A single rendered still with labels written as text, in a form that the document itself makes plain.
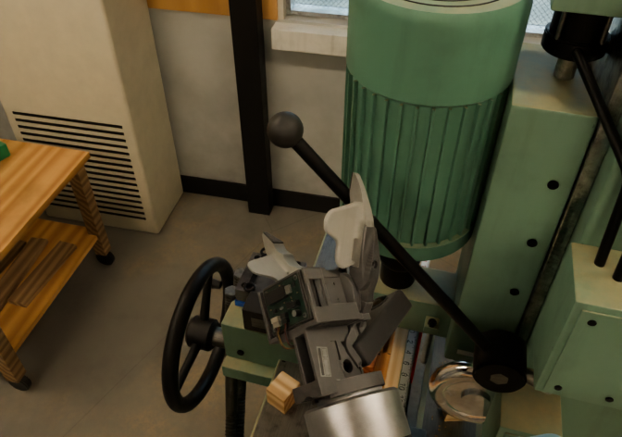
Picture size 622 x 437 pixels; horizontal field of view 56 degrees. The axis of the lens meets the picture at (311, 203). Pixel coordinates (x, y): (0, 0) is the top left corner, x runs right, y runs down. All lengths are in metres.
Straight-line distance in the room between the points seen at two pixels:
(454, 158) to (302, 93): 1.63
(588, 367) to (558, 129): 0.24
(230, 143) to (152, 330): 0.81
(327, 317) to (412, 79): 0.23
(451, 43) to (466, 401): 0.47
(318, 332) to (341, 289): 0.05
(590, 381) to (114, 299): 1.90
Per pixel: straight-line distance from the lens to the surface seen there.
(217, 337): 1.10
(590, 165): 0.62
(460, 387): 0.81
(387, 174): 0.63
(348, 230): 0.56
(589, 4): 0.58
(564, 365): 0.65
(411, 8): 0.54
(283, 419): 0.92
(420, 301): 0.84
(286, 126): 0.54
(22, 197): 2.02
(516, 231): 0.68
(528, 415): 0.76
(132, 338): 2.19
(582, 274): 0.61
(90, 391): 2.11
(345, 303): 0.55
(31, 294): 2.17
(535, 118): 0.59
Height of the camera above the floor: 1.71
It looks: 42 degrees down
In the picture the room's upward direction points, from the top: straight up
